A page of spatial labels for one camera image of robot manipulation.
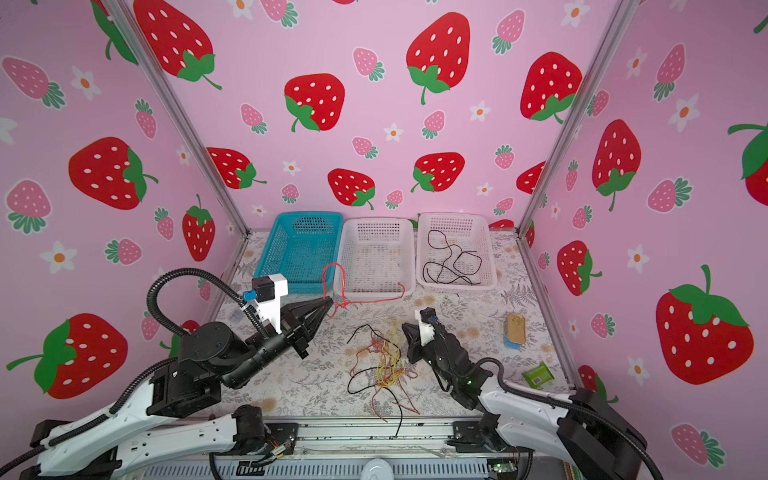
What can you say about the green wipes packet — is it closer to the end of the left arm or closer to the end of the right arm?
the end of the right arm

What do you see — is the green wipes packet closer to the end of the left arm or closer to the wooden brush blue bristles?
the wooden brush blue bristles

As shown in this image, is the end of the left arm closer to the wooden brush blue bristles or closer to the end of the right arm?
the end of the right arm

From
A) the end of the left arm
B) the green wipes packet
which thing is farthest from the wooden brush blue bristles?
the end of the left arm

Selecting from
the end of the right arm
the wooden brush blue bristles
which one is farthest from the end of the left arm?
the wooden brush blue bristles
